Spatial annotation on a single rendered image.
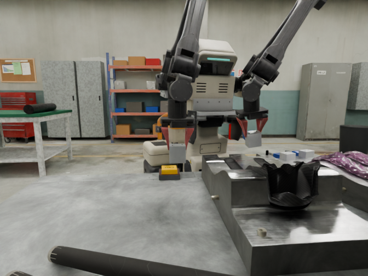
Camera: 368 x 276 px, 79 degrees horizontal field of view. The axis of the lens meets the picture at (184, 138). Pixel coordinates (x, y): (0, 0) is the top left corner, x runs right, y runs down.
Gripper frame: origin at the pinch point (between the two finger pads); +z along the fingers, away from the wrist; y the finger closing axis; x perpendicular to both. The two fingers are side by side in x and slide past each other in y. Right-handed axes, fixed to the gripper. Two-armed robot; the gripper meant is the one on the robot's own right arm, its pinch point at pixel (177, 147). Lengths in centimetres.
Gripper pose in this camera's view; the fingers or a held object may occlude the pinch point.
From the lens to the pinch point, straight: 70.3
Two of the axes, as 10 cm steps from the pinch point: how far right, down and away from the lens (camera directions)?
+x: -0.8, -2.0, 9.8
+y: 10.0, -0.1, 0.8
